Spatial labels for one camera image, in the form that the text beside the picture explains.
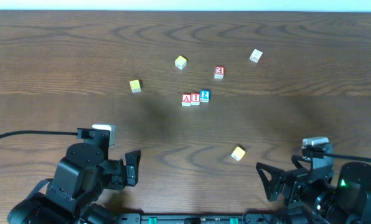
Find red letter A block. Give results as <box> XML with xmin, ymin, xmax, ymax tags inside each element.
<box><xmin>181</xmin><ymin>93</ymin><xmax>191</xmax><ymax>106</ymax></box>

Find red letter I block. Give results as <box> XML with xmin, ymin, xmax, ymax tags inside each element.
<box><xmin>190</xmin><ymin>93</ymin><xmax>200</xmax><ymax>106</ymax></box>

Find blue number 2 block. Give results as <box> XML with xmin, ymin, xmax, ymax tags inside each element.
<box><xmin>200</xmin><ymin>90</ymin><xmax>210</xmax><ymax>103</ymax></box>

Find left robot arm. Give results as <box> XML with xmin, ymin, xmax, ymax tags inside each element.
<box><xmin>7</xmin><ymin>128</ymin><xmax>141</xmax><ymax>224</ymax></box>

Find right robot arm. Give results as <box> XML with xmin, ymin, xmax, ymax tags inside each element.
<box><xmin>256</xmin><ymin>137</ymin><xmax>371</xmax><ymax>223</ymax></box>

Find yellow block near right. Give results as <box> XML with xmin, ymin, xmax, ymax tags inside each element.
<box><xmin>231</xmin><ymin>146</ymin><xmax>246</xmax><ymax>161</ymax></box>

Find yellow block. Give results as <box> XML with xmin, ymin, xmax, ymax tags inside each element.
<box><xmin>175</xmin><ymin>55</ymin><xmax>187</xmax><ymax>70</ymax></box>
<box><xmin>129</xmin><ymin>80</ymin><xmax>142</xmax><ymax>93</ymax></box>
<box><xmin>231</xmin><ymin>146</ymin><xmax>246</xmax><ymax>161</ymax></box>

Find yellow block left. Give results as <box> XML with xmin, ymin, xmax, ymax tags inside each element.
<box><xmin>129</xmin><ymin>80</ymin><xmax>142</xmax><ymax>93</ymax></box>

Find yellow block far centre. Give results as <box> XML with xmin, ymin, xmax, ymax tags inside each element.
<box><xmin>175</xmin><ymin>55</ymin><xmax>187</xmax><ymax>70</ymax></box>

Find red letter E block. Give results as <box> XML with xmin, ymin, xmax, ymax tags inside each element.
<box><xmin>214</xmin><ymin>66</ymin><xmax>225</xmax><ymax>79</ymax></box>

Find white wooden block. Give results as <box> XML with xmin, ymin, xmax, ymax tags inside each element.
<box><xmin>249</xmin><ymin>49</ymin><xmax>263</xmax><ymax>63</ymax></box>

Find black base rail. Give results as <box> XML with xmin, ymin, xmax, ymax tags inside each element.
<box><xmin>114</xmin><ymin>212</ymin><xmax>274</xmax><ymax>224</ymax></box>

